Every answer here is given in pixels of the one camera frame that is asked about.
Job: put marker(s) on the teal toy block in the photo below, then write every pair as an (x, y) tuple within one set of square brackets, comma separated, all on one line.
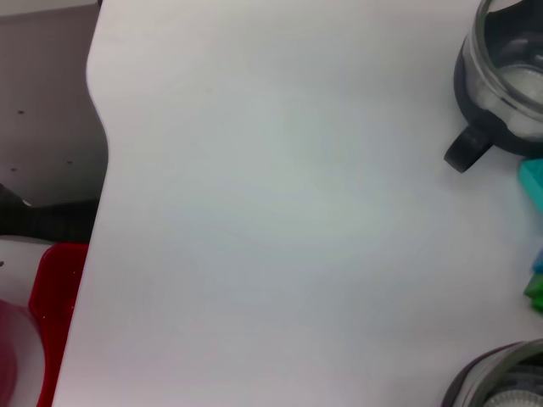
[(532, 180)]

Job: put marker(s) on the green toy block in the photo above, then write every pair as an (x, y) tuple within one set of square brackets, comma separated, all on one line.
[(535, 294)]

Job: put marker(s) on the grey panel with screw holes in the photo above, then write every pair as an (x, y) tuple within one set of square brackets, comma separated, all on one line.
[(42, 85)]

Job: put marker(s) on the red plastic bin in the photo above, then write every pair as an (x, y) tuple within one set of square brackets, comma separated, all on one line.
[(55, 297)]

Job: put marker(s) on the blue toy block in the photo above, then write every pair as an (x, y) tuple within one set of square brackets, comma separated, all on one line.
[(539, 263)]

